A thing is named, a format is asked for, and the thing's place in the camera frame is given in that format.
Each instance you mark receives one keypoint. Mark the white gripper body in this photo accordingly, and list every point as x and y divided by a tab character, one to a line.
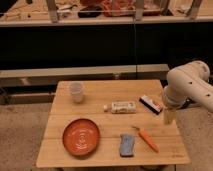
169	115

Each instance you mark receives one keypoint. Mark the orange ceramic bowl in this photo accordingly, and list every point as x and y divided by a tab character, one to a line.
81	137

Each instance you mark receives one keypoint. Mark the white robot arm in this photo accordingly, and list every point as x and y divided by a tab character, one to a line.
187	81

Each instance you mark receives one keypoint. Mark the orange toy carrot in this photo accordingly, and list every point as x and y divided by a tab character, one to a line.
145	136

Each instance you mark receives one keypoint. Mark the blue sponge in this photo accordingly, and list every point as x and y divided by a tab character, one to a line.
126	145

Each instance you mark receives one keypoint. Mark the translucent plastic cup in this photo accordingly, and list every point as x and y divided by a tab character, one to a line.
76	91

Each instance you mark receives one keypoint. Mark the red cloth on shelf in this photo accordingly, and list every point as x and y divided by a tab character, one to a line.
117	8

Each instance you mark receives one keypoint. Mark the wooden bench rail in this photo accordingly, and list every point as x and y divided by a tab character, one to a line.
51	76

